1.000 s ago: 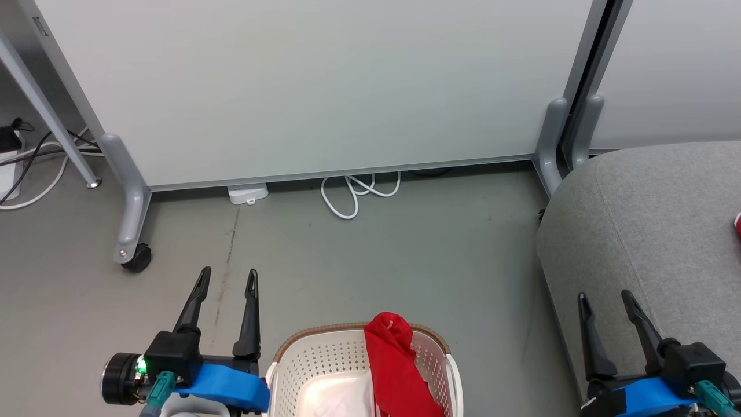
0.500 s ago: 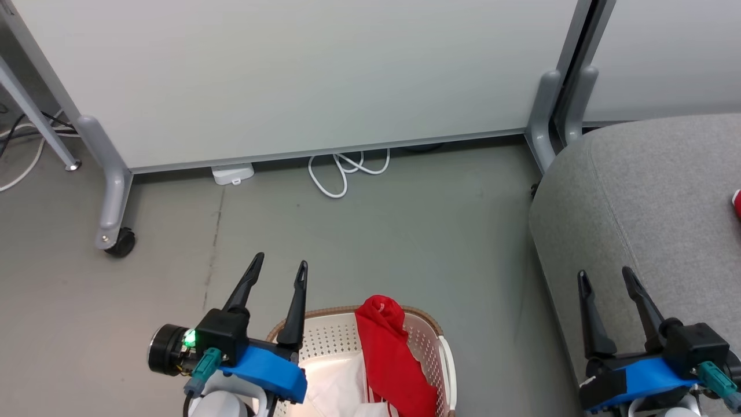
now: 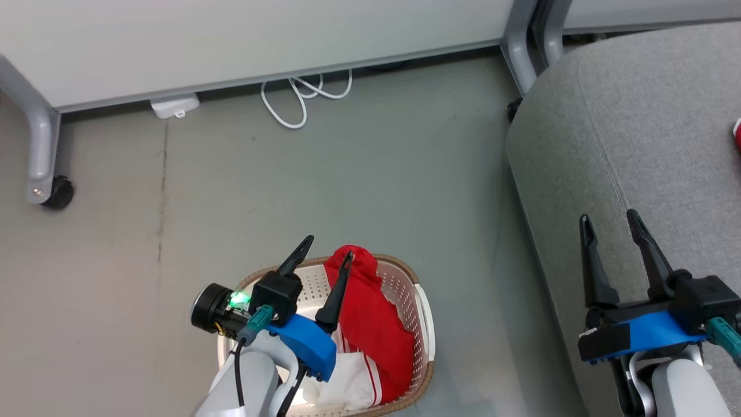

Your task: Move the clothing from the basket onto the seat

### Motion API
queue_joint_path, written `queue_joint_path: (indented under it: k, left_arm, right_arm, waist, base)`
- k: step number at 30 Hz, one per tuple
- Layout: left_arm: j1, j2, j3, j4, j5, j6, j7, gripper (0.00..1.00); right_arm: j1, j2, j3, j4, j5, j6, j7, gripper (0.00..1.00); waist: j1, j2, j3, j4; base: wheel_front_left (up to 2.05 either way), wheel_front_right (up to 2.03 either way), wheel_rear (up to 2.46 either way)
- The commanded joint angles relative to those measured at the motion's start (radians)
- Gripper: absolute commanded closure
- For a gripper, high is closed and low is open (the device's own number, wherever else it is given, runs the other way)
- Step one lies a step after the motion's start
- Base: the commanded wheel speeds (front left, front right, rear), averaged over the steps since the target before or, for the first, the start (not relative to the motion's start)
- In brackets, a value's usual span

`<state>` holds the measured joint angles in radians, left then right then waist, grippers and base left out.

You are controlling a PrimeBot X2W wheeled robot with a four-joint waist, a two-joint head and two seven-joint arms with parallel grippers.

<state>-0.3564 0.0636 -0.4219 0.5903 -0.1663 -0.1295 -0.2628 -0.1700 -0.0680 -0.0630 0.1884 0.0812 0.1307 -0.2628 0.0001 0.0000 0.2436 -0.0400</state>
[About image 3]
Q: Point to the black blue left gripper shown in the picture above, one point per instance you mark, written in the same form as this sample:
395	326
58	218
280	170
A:
307	341

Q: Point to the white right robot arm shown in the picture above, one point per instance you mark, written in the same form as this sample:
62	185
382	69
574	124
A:
683	388

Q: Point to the red garment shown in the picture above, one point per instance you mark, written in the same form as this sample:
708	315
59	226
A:
370	313

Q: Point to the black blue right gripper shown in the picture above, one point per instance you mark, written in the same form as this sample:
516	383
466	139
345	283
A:
654	330

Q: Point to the grey fabric sofa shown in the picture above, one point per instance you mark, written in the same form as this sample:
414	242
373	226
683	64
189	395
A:
637	145

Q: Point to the black caster wheel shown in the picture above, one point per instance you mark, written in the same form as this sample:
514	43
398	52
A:
61	192

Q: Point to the white plastic laundry basket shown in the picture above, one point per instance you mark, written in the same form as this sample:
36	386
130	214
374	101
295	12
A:
402	289

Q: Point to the white power adapter box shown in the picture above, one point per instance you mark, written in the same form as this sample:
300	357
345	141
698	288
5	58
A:
173	106

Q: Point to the white partition panel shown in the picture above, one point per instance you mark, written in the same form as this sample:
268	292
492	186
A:
654	11
260	40

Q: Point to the grey partition leg with caster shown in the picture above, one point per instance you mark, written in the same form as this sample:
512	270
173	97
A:
41	139

